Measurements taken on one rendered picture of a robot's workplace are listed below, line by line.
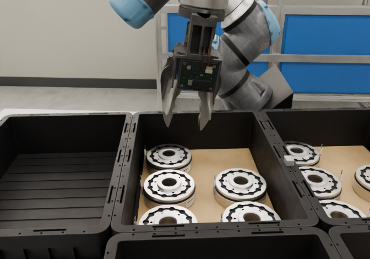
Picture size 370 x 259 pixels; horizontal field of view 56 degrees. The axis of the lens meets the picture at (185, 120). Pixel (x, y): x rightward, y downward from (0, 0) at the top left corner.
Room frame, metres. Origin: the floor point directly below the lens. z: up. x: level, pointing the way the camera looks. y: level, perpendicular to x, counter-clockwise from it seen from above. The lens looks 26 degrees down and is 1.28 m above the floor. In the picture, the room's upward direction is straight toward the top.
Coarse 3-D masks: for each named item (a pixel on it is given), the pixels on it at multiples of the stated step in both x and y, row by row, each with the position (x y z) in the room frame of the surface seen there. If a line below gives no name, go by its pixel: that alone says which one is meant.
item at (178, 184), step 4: (164, 176) 0.59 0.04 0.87; (168, 176) 0.59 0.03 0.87; (172, 176) 0.59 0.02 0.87; (176, 176) 0.59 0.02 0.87; (160, 180) 0.57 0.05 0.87; (164, 180) 0.58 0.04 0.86; (172, 180) 0.58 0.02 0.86; (176, 180) 0.57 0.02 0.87; (180, 180) 0.57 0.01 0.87; (160, 184) 0.56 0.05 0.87; (176, 184) 0.56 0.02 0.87; (180, 184) 0.56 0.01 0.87; (160, 188) 0.55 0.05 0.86; (164, 188) 0.55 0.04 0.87; (168, 188) 0.55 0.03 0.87; (172, 188) 0.55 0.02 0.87; (176, 188) 0.55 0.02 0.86
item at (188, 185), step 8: (152, 176) 0.59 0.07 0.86; (160, 176) 0.59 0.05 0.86; (184, 176) 0.60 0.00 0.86; (144, 184) 0.57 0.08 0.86; (152, 184) 0.57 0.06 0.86; (184, 184) 0.57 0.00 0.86; (192, 184) 0.57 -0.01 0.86; (152, 192) 0.54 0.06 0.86; (160, 192) 0.54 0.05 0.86; (168, 192) 0.54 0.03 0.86; (176, 192) 0.54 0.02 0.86; (184, 192) 0.55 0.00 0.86; (192, 192) 0.55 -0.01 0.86; (160, 200) 0.52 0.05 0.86; (168, 200) 0.52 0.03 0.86; (176, 200) 0.52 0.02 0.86
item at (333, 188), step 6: (300, 168) 0.62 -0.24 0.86; (306, 168) 0.62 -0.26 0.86; (312, 168) 0.62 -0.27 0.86; (318, 168) 0.62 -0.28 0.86; (324, 174) 0.60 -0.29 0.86; (330, 174) 0.60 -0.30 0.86; (330, 180) 0.58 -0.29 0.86; (336, 180) 0.58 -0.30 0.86; (330, 186) 0.56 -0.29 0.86; (336, 186) 0.56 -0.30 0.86; (318, 192) 0.55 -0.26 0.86; (324, 192) 0.54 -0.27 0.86; (330, 192) 0.55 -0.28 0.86; (336, 192) 0.54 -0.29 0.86
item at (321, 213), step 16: (272, 112) 0.76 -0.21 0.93; (288, 112) 0.77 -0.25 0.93; (304, 112) 0.77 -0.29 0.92; (272, 128) 0.68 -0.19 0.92; (304, 192) 0.45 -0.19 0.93; (320, 208) 0.41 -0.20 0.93; (320, 224) 0.39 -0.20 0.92; (336, 224) 0.38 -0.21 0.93; (352, 224) 0.38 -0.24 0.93; (368, 224) 0.38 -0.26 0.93
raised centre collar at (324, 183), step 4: (308, 172) 0.60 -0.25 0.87; (312, 172) 0.60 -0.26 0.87; (316, 172) 0.60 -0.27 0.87; (304, 176) 0.59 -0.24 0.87; (308, 176) 0.59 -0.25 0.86; (316, 176) 0.59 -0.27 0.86; (320, 176) 0.59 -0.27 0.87; (324, 176) 0.59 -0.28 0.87; (308, 180) 0.57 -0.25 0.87; (324, 180) 0.57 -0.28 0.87; (312, 184) 0.56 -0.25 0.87; (316, 184) 0.56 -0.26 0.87; (320, 184) 0.56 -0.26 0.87; (324, 184) 0.56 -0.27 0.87
